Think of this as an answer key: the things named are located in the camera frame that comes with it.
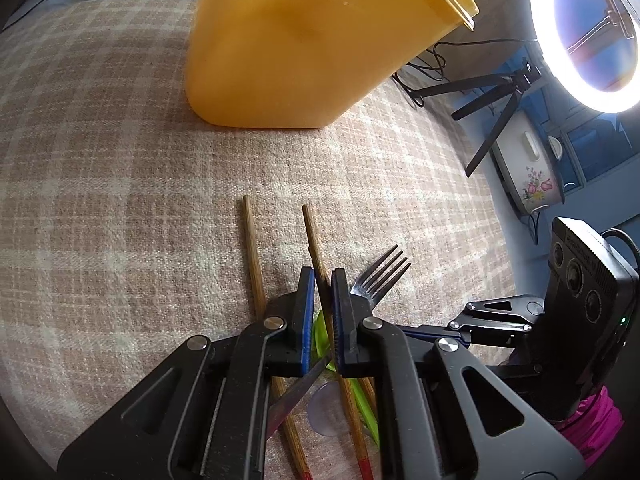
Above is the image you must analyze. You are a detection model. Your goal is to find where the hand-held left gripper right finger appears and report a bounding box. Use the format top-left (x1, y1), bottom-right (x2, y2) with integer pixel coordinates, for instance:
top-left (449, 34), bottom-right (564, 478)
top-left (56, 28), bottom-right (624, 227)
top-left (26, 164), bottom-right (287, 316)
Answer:
top-left (330, 268), bottom-right (586, 480)

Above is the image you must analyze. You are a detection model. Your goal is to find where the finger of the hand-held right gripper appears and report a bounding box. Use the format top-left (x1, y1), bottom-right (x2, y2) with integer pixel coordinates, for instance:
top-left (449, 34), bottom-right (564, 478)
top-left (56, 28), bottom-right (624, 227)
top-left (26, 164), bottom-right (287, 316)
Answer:
top-left (397, 327), bottom-right (536, 348)
top-left (448, 296), bottom-right (547, 333)

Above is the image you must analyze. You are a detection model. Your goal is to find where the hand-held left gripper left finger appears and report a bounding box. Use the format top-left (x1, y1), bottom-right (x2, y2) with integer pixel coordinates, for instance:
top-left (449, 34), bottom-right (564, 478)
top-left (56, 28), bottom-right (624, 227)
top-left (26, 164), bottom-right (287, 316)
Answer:
top-left (57, 266), bottom-right (317, 480)

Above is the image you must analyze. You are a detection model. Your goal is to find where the metal fork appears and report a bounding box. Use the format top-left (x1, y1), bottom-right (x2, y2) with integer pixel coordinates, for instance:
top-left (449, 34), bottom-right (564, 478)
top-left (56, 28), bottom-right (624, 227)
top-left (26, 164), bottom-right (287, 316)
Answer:
top-left (349, 244), bottom-right (413, 311)

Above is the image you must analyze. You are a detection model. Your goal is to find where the wooden chopstick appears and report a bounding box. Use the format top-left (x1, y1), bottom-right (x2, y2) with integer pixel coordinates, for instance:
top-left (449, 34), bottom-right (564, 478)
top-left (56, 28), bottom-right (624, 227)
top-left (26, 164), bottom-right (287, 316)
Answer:
top-left (242, 195), bottom-right (315, 480)
top-left (301, 204), bottom-right (375, 480)

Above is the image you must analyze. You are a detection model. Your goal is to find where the green plastic spoon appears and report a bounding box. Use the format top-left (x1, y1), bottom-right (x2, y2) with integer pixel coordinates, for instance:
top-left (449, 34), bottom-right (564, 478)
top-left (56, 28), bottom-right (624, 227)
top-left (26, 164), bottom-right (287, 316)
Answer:
top-left (311, 310), bottom-right (381, 448)

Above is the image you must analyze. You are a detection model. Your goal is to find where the yellow plastic container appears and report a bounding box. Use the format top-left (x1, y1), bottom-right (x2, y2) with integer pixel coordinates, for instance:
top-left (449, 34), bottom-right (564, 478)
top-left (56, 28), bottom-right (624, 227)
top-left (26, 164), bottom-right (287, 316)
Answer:
top-left (185, 0), bottom-right (481, 130)

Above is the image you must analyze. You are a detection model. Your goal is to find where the metal knife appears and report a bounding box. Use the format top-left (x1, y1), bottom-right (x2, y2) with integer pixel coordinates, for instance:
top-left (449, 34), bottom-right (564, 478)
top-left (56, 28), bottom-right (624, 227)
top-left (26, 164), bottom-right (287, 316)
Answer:
top-left (264, 352), bottom-right (333, 438)

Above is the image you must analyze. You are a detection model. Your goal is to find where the floral white rice cooker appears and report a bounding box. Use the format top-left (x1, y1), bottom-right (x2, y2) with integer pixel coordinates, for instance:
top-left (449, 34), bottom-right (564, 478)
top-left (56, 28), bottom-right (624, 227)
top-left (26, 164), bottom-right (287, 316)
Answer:
top-left (492, 110), bottom-right (566, 216)

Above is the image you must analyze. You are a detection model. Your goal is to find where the black tripod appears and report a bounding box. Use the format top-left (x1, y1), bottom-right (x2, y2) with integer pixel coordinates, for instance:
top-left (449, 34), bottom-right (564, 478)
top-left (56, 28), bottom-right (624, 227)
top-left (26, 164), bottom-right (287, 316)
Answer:
top-left (452, 62), bottom-right (543, 178)

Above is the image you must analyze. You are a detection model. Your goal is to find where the phone holder clip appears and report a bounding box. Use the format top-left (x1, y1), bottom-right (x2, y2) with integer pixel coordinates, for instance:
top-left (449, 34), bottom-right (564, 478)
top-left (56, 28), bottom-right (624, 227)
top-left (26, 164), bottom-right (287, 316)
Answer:
top-left (567, 0), bottom-right (636, 53)

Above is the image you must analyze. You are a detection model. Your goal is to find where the white ring light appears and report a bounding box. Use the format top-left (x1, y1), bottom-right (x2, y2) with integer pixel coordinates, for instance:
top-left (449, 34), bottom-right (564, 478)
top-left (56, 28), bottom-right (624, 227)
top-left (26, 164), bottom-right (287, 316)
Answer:
top-left (529, 0), bottom-right (640, 113)

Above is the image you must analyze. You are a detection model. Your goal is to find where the black cable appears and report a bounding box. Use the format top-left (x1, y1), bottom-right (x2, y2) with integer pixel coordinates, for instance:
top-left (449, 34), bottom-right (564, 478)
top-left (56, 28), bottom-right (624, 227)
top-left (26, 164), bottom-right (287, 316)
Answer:
top-left (392, 40), bottom-right (538, 111)

